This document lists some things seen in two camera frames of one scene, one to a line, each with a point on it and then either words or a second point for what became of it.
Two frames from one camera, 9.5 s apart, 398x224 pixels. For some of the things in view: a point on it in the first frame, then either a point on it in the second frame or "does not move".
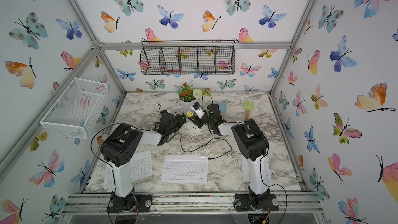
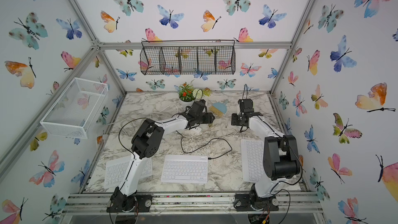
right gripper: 196,120 -> 233,118
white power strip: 190,126 does not move
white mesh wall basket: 74,112 does not move
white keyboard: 257,173 does not move
